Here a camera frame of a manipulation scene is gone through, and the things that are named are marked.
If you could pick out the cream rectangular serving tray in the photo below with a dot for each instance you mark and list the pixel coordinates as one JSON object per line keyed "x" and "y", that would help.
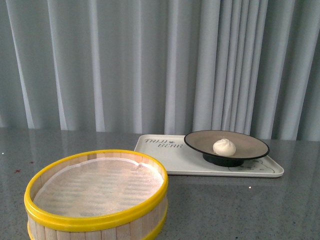
{"x": 179, "y": 159}

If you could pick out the beige plate with black rim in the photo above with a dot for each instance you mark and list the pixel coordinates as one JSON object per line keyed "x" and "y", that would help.
{"x": 247, "y": 147}

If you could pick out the white steamer liner cloth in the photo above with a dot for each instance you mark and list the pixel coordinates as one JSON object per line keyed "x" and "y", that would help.
{"x": 98, "y": 187}

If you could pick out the grey pleated curtain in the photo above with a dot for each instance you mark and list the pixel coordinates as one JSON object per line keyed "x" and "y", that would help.
{"x": 162, "y": 66}

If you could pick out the white steamed bun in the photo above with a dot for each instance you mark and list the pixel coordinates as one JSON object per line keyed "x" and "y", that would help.
{"x": 224, "y": 147}

